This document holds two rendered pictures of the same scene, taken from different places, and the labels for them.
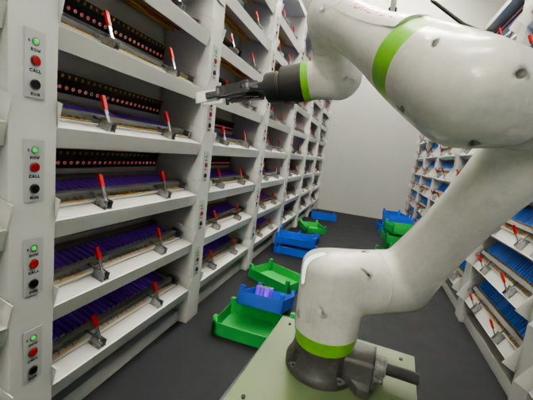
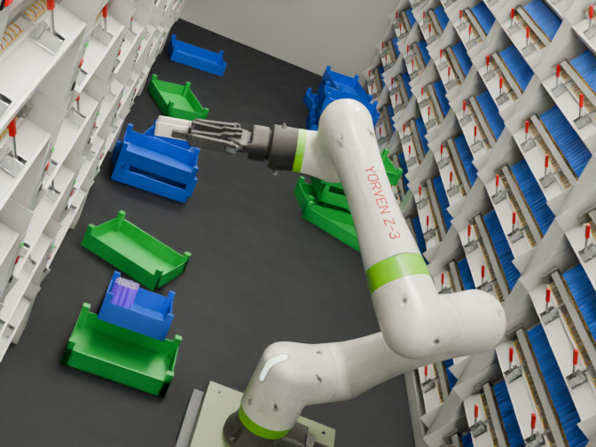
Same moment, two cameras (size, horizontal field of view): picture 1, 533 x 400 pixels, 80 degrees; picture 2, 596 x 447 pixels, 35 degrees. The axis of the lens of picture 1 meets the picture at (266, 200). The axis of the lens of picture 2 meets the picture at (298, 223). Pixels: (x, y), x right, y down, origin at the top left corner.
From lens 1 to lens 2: 1.45 m
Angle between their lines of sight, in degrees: 30
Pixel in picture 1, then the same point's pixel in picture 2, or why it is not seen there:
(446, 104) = (398, 345)
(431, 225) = (379, 352)
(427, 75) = (394, 323)
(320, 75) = (317, 164)
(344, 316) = (293, 410)
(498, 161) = not seen: hidden behind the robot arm
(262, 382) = not seen: outside the picture
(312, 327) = (262, 416)
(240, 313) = (92, 328)
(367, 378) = not seen: outside the picture
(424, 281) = (362, 385)
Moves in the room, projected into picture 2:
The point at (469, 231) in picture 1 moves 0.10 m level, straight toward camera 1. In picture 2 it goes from (402, 366) to (394, 390)
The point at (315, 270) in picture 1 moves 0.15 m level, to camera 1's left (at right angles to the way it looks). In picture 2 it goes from (278, 374) to (210, 364)
